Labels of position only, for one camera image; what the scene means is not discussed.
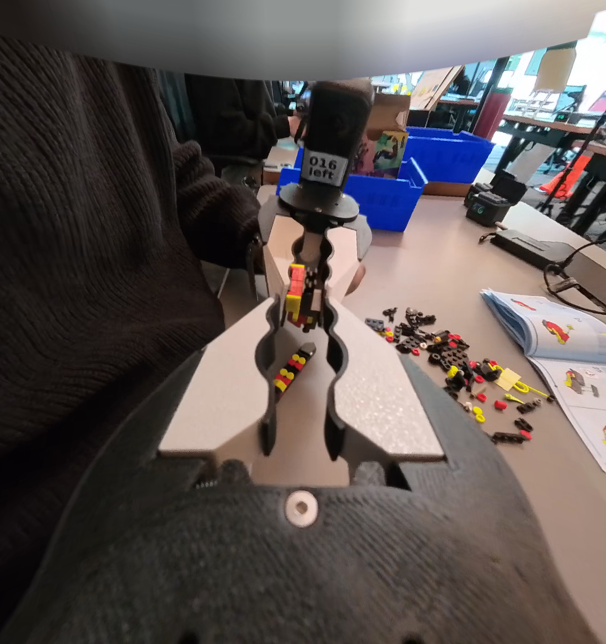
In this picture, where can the red pillar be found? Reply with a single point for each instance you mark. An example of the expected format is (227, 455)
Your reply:
(493, 113)

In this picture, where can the small red yellow lego assembly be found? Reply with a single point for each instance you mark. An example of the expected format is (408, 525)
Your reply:
(300, 297)

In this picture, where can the cardboard box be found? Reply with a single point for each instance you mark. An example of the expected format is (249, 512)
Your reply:
(391, 108)

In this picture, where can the colourful printed box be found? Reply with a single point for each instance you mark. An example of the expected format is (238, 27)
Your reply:
(388, 151)

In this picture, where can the person's left forearm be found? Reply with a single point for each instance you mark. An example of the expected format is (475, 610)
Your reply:
(212, 211)

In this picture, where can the orange traffic cone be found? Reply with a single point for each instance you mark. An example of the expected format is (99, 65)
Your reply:
(569, 178)

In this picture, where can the person's black sweater torso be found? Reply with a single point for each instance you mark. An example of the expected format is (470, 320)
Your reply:
(81, 251)

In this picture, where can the long black studded lego strip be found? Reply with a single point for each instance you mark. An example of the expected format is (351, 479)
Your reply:
(293, 370)

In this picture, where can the cardboard sheet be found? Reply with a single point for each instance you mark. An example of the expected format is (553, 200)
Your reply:
(434, 85)

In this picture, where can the pile of lego pieces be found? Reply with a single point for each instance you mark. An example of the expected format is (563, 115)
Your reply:
(454, 357)

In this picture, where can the wooden desk with black legs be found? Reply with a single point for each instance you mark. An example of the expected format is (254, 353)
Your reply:
(544, 120)

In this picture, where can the white leaning board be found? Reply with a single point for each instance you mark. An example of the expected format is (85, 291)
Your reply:
(527, 163)

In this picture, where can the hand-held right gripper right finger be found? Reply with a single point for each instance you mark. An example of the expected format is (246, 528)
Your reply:
(383, 407)

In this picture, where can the lego instruction booklet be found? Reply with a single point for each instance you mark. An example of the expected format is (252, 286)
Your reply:
(575, 342)

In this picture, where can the blue plastic bin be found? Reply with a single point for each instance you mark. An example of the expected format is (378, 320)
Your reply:
(449, 156)
(383, 201)

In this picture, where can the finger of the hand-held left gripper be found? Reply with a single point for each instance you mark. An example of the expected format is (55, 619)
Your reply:
(344, 256)
(278, 246)

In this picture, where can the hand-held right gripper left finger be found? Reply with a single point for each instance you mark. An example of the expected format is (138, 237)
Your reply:
(217, 402)

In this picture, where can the black power brick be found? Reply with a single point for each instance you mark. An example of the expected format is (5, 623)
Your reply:
(529, 246)

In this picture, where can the black charger case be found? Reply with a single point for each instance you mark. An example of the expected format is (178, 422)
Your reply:
(489, 206)

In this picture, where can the person's left hand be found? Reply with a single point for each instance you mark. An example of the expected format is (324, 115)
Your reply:
(358, 279)

